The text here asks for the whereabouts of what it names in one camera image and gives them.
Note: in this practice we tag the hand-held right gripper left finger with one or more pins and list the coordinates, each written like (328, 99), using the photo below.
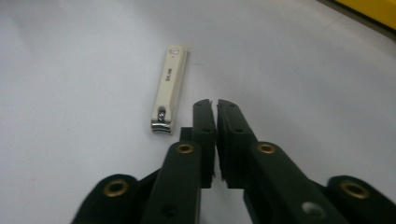
(204, 124)

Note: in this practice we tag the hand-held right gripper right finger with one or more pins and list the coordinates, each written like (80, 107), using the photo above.
(232, 137)

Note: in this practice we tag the white nail clipper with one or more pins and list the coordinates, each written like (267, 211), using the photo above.
(169, 84)

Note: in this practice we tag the yellow black drawer organizer cabinet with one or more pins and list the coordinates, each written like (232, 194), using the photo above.
(370, 9)

